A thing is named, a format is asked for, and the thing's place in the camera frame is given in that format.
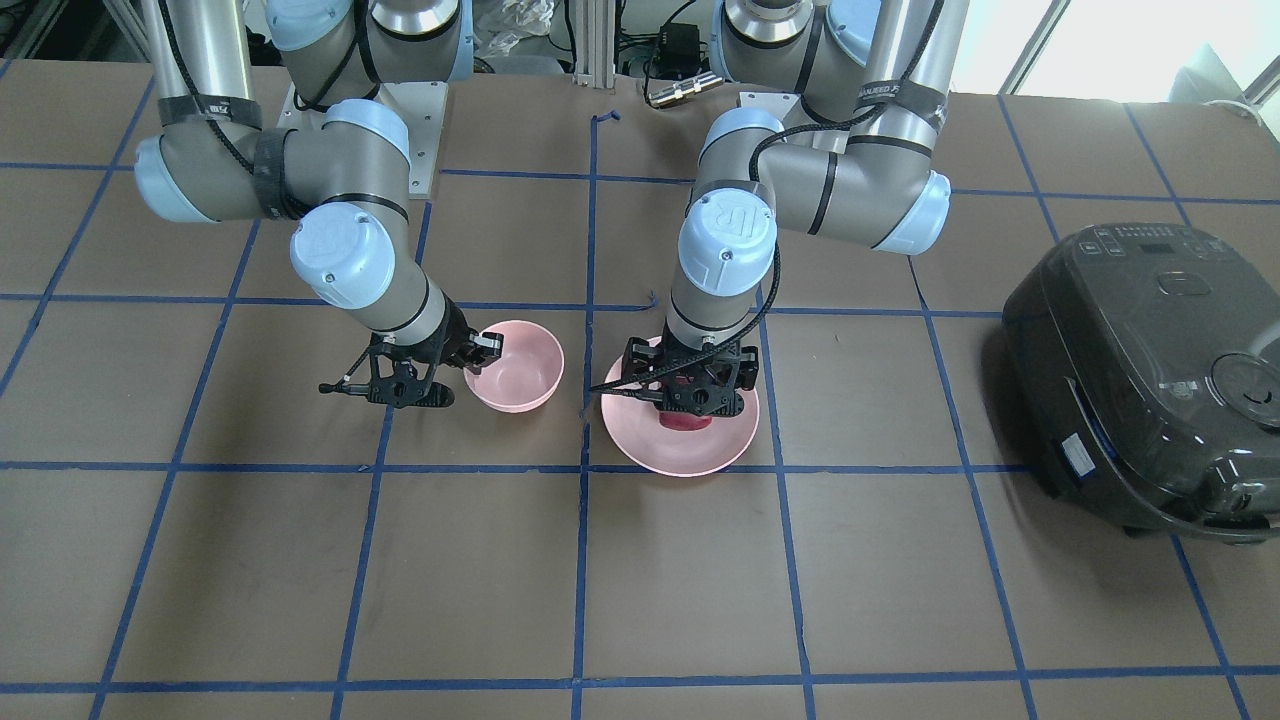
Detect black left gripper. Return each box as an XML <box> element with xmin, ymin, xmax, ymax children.
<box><xmin>622</xmin><ymin>337</ymin><xmax>758</xmax><ymax>418</ymax></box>

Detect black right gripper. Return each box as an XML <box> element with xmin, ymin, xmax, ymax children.
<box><xmin>346</xmin><ymin>300</ymin><xmax>506</xmax><ymax>409</ymax></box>

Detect red apple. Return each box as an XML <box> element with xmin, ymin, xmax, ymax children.
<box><xmin>655</xmin><ymin>374</ymin><xmax>713</xmax><ymax>432</ymax></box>

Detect pink bowl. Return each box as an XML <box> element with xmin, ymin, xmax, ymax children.
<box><xmin>463</xmin><ymin>319</ymin><xmax>564</xmax><ymax>413</ymax></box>

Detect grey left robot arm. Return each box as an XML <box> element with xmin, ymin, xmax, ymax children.
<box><xmin>596</xmin><ymin>1</ymin><xmax>969</xmax><ymax>430</ymax></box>

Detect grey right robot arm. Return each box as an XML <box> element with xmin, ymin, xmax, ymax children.
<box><xmin>134</xmin><ymin>1</ymin><xmax>503</xmax><ymax>407</ymax></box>

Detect pink plate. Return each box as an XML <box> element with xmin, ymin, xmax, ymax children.
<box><xmin>600</xmin><ymin>389</ymin><xmax>762</xmax><ymax>477</ymax></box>

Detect silver cylindrical connector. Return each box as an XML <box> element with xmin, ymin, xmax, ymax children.
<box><xmin>645</xmin><ymin>70</ymin><xmax>724</xmax><ymax>109</ymax></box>

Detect black power adapter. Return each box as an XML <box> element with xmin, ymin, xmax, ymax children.
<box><xmin>653</xmin><ymin>22</ymin><xmax>701</xmax><ymax>73</ymax></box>

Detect black rice cooker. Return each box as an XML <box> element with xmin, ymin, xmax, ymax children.
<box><xmin>1002</xmin><ymin>222</ymin><xmax>1279</xmax><ymax>544</ymax></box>

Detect aluminium frame post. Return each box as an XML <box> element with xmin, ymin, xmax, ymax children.
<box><xmin>566</xmin><ymin>1</ymin><xmax>620</xmax><ymax>91</ymax></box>

